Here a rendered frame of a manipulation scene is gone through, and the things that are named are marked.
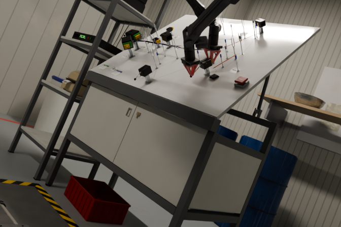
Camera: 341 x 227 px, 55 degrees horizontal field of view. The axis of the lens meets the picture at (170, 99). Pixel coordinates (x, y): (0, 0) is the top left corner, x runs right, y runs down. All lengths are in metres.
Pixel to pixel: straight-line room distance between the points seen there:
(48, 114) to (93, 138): 1.92
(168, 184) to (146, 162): 0.20
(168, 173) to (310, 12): 3.49
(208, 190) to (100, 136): 0.81
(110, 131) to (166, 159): 0.51
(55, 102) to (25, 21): 1.14
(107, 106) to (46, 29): 2.64
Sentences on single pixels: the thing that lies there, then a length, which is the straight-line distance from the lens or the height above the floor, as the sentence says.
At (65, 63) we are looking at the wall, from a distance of 4.85.
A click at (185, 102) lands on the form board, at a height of 0.89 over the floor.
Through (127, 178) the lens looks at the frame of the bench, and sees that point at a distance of 1.89.
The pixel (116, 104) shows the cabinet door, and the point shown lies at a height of 0.73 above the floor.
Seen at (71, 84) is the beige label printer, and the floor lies 0.72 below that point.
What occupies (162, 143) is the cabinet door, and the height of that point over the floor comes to 0.64.
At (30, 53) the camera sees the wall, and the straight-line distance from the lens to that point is 4.62.
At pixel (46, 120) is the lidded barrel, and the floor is 0.19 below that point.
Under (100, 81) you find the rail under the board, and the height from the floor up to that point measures 0.82.
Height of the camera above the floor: 0.79
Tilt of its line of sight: 3 degrees up
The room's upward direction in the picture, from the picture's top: 23 degrees clockwise
